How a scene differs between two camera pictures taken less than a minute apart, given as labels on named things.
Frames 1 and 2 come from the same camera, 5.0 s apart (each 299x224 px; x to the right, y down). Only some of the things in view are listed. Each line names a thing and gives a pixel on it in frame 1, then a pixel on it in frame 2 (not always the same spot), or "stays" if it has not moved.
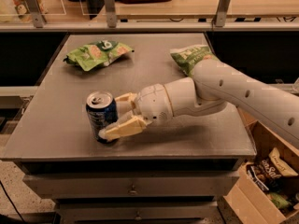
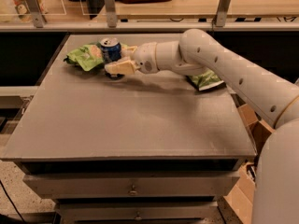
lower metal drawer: (138, 212) stays
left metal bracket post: (34, 7) stays
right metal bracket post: (223, 5) stays
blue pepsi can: (102, 113) to (112, 52)
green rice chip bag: (96, 54) stays
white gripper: (153, 103) to (145, 59)
